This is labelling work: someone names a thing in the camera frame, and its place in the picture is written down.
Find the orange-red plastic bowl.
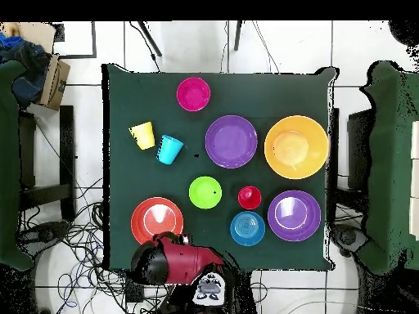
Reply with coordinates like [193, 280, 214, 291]
[130, 196, 185, 245]

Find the green plastic bowl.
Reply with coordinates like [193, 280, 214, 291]
[188, 175, 223, 210]

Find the purple plastic bowl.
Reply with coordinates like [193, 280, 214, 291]
[205, 114, 259, 170]
[267, 190, 322, 243]

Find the red plastic cup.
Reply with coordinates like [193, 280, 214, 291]
[237, 185, 263, 211]

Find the blue plastic cup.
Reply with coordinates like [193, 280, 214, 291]
[155, 134, 185, 166]

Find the dark green tablecloth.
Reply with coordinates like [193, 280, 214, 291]
[101, 63, 338, 271]

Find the blue plastic bowl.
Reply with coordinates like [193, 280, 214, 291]
[229, 210, 267, 247]

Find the yellow plastic cup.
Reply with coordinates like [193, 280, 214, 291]
[128, 121, 156, 151]

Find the pink plastic bowl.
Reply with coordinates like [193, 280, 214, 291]
[176, 76, 212, 113]

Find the large yellow-orange plastic bowl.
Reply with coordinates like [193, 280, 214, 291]
[264, 114, 330, 181]

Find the black stand leg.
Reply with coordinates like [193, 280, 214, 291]
[233, 20, 244, 52]
[137, 20, 163, 57]

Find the grey black chair base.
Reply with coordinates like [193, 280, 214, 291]
[330, 223, 369, 258]

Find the cardboard box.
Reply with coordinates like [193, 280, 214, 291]
[37, 53, 71, 111]

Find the green cloth covered side table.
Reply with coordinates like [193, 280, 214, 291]
[356, 60, 419, 276]
[0, 59, 35, 271]

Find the blue fabric bundle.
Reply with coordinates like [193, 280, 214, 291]
[0, 32, 53, 109]

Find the tangle of cables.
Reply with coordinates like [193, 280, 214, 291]
[19, 176, 132, 314]

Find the black stool frame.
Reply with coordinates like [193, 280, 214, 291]
[17, 105, 77, 223]

